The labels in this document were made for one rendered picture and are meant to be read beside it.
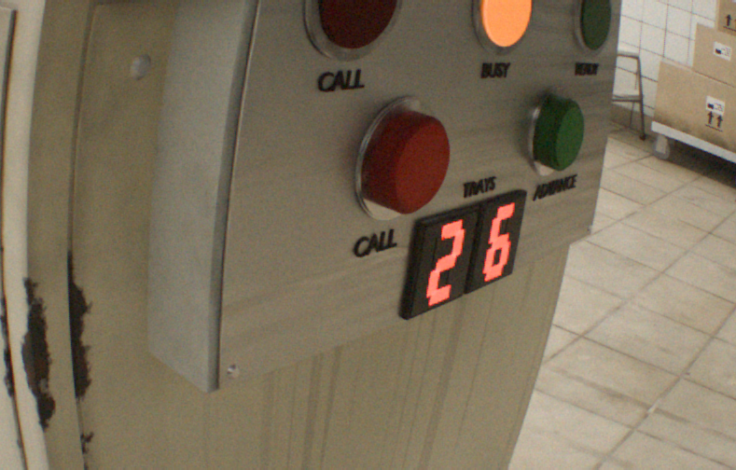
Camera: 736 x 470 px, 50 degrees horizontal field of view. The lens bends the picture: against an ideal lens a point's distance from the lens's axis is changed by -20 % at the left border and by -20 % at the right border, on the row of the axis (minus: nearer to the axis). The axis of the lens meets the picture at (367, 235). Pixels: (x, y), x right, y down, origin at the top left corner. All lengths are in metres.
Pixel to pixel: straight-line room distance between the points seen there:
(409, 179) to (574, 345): 1.75
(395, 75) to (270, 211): 0.06
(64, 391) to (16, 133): 0.08
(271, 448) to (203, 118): 0.15
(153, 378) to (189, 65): 0.10
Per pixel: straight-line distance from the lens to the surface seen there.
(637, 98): 4.33
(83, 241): 0.25
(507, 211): 0.35
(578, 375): 1.89
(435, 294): 0.33
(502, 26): 0.32
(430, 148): 0.28
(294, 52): 0.24
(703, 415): 1.85
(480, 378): 0.46
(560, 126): 0.36
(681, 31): 4.47
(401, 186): 0.28
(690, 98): 3.97
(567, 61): 0.37
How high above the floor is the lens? 0.84
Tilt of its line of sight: 20 degrees down
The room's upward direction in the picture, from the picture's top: 8 degrees clockwise
